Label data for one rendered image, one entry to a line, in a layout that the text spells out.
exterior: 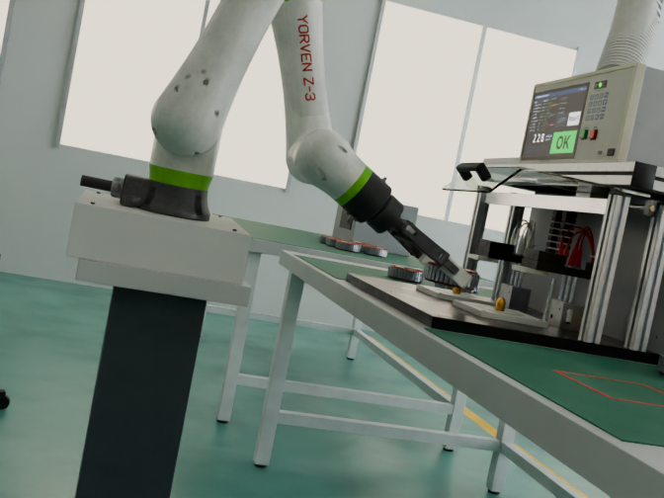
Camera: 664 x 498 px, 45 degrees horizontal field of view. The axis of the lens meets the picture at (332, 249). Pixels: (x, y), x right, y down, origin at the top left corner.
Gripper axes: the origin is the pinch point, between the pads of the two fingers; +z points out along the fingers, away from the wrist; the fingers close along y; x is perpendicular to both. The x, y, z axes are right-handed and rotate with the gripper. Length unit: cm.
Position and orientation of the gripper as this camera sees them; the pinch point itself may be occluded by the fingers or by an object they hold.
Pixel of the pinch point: (450, 274)
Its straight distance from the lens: 164.0
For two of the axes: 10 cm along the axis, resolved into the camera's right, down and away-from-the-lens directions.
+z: 7.3, 6.4, 2.2
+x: 6.5, -7.6, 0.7
